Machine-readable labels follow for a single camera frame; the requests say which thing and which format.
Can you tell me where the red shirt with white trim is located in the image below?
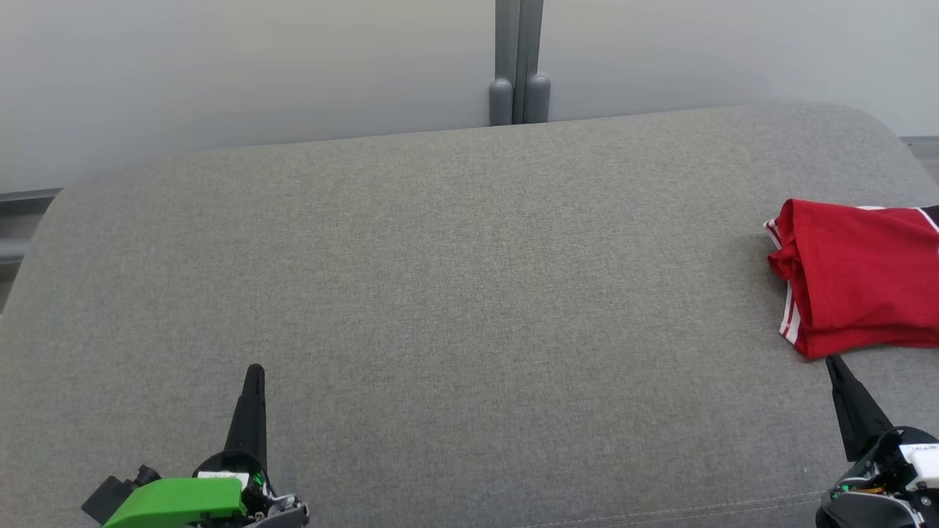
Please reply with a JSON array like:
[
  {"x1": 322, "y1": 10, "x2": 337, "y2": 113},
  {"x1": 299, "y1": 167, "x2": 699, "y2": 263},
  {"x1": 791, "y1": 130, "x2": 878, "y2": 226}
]
[{"x1": 763, "y1": 198, "x2": 939, "y2": 338}]

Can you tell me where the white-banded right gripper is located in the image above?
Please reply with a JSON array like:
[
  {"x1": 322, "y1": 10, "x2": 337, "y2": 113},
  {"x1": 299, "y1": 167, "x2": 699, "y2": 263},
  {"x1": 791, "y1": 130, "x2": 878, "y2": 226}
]
[{"x1": 825, "y1": 355, "x2": 939, "y2": 507}]

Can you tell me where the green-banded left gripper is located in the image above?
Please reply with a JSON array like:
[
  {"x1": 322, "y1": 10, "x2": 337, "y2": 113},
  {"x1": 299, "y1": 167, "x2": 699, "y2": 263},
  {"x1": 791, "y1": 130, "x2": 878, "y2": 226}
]
[{"x1": 103, "y1": 364, "x2": 276, "y2": 528}]

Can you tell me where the grey wall bracket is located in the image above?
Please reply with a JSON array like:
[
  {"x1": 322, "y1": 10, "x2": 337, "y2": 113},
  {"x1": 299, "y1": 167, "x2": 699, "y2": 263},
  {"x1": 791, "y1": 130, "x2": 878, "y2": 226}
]
[{"x1": 489, "y1": 0, "x2": 551, "y2": 125}]

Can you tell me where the grey floor rail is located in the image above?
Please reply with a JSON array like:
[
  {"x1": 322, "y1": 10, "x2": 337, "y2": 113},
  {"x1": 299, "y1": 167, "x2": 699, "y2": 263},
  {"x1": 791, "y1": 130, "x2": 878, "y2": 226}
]
[{"x1": 0, "y1": 189, "x2": 63, "y2": 265}]

